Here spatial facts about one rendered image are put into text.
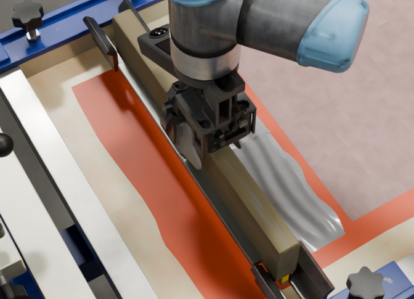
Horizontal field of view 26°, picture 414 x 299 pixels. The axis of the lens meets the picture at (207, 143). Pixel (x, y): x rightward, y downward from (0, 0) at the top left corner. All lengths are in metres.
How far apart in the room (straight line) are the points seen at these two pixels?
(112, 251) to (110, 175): 0.13
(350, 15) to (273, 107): 0.44
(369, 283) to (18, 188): 0.43
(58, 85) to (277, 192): 0.35
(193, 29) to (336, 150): 0.41
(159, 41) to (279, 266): 0.29
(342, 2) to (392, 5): 0.56
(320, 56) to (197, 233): 0.39
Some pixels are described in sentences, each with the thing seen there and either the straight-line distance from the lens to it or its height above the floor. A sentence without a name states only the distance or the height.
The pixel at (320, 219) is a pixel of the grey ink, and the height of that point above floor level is 0.96.
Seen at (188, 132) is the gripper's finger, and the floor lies 1.10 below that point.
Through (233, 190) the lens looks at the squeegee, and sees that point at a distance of 1.05.
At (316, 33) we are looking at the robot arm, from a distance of 0.83.
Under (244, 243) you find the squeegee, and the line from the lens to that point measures 1.09.
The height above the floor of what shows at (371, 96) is 0.96.
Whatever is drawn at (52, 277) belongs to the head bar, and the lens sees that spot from 1.05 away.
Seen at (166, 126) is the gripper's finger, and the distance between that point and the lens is 1.05.
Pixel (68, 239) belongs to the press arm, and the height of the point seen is 0.92.
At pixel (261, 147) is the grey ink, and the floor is 0.96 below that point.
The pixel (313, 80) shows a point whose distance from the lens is 1.29.
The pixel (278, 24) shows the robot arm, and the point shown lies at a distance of 0.84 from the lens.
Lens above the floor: 1.99
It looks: 58 degrees down
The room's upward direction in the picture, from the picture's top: straight up
